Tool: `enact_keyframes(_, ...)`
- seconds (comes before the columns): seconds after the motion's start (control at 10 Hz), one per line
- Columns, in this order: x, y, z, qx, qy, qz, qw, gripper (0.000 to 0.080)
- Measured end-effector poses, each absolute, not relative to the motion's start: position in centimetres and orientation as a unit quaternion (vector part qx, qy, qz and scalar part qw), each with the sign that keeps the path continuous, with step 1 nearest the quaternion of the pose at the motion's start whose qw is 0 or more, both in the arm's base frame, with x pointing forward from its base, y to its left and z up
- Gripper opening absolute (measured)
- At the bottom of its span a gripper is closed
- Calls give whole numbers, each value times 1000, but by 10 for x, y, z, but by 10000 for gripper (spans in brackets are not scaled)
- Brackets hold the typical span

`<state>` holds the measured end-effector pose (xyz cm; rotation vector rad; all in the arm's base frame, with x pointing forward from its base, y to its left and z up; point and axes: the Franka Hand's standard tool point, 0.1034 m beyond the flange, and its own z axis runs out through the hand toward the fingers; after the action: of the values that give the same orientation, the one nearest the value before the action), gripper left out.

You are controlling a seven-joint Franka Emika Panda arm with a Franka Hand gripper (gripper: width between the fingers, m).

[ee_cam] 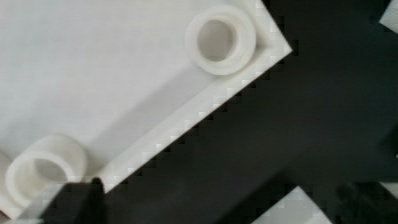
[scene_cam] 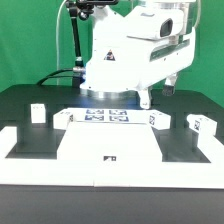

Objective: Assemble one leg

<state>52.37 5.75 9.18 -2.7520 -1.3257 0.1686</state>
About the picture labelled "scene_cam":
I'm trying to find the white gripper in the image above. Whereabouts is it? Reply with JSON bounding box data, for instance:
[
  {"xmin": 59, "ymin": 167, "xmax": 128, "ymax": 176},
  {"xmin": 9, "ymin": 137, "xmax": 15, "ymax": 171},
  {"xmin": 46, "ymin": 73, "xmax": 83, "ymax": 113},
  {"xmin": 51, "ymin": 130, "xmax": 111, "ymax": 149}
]
[{"xmin": 126, "ymin": 6, "xmax": 195, "ymax": 110}]

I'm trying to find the white square table top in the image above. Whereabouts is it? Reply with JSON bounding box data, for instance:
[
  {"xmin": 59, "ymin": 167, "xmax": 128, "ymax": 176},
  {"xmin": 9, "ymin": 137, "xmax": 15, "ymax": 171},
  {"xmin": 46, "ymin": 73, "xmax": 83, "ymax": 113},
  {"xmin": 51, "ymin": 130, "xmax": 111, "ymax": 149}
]
[{"xmin": 57, "ymin": 122, "xmax": 162, "ymax": 163}]

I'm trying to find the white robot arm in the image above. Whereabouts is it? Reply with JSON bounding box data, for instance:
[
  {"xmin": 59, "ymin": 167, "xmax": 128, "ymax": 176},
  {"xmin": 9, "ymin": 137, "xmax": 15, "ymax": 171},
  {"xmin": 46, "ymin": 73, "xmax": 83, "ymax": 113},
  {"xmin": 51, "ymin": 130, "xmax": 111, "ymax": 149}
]
[{"xmin": 80, "ymin": 0, "xmax": 196, "ymax": 109}]

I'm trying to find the sheet with fiducial markers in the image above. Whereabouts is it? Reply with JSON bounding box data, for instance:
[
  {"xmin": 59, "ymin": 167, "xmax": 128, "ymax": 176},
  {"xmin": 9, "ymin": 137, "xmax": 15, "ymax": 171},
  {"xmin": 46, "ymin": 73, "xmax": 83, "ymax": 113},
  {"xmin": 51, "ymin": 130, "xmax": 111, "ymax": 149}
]
[{"xmin": 61, "ymin": 108, "xmax": 150, "ymax": 124}]

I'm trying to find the white U-shaped fence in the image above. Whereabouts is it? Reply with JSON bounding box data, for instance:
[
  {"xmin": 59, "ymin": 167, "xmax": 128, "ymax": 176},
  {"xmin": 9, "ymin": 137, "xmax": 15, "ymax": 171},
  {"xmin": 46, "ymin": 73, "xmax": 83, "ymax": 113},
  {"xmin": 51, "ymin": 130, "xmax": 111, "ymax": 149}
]
[{"xmin": 0, "ymin": 126, "xmax": 224, "ymax": 189}]

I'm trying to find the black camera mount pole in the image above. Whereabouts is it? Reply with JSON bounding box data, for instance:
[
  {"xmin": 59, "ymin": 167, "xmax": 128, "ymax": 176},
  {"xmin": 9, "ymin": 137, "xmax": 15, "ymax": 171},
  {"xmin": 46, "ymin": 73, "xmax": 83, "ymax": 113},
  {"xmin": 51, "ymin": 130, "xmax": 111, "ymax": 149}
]
[{"xmin": 65, "ymin": 0, "xmax": 119, "ymax": 70}]

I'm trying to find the black cable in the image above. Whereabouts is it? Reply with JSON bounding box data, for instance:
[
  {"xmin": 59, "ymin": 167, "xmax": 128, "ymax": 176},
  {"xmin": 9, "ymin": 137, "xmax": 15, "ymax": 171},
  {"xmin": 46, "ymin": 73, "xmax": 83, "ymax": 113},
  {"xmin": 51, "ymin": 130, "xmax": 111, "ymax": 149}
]
[{"xmin": 36, "ymin": 67, "xmax": 86, "ymax": 86}]

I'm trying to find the grey cable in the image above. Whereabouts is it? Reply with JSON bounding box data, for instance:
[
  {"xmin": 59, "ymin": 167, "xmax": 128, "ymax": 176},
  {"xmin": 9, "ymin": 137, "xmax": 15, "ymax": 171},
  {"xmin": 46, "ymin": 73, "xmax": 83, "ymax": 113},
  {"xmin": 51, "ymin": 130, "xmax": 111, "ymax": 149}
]
[{"xmin": 55, "ymin": 0, "xmax": 70, "ymax": 86}]

